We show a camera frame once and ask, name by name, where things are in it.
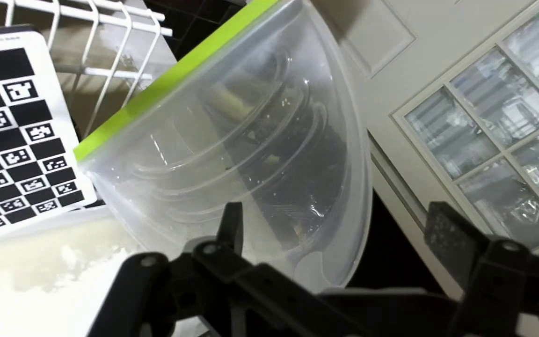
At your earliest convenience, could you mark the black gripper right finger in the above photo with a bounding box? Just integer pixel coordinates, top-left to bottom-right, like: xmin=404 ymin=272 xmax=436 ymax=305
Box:
xmin=323 ymin=201 xmax=539 ymax=337

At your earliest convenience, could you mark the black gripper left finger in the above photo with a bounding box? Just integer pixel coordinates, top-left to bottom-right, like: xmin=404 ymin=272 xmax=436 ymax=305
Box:
xmin=87 ymin=201 xmax=346 ymax=337

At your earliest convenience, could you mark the white door with window panes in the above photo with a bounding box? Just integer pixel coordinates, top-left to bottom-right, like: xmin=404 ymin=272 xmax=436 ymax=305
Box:
xmin=318 ymin=0 xmax=539 ymax=302

